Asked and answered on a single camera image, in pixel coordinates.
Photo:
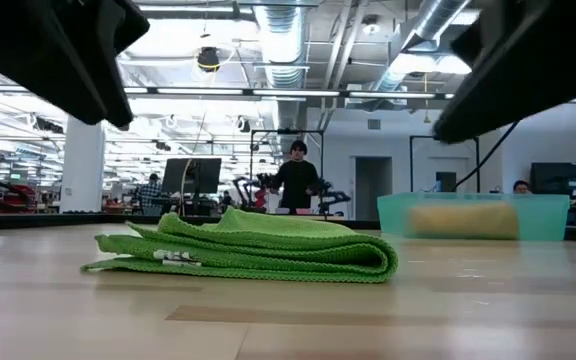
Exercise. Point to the green microfiber towel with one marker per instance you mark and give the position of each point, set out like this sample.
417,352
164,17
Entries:
268,250

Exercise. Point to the long ceiling light bar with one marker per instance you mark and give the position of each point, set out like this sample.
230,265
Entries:
248,91

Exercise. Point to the white pillar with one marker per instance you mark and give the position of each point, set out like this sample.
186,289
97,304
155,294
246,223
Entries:
83,170

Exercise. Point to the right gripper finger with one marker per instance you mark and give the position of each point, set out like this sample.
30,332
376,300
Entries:
558,65
498,35

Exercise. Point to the red storage bins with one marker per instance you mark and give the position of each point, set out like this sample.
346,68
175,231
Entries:
18,195

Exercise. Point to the person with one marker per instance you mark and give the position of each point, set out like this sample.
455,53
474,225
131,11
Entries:
521,187
149,195
295,182

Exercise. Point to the round white ceiling fixture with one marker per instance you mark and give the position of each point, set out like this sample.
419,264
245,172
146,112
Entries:
371,26

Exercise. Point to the orange microfiber towel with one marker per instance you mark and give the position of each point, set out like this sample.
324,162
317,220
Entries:
463,221

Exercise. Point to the dark monitor on cart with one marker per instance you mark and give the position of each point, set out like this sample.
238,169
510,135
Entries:
563,180

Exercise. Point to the ribbed silver ventilation duct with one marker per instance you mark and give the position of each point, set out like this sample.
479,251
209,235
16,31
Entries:
283,40

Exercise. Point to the teal translucent plastic basket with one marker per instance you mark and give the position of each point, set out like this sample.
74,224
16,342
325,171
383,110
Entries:
393,215

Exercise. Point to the dark doorway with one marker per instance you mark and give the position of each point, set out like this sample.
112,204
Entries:
373,185

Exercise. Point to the black monitors on stand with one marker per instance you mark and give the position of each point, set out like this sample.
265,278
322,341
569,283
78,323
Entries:
193,175

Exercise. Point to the black aluminium table frame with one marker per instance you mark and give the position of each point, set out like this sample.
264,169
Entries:
43,220

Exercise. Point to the black background robot arm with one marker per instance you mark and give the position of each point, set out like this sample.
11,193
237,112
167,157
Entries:
335,197
248,192

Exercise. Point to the black hanging ceiling device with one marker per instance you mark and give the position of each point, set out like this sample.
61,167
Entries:
208,59

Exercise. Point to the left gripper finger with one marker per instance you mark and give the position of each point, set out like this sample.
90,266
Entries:
103,35
18,40

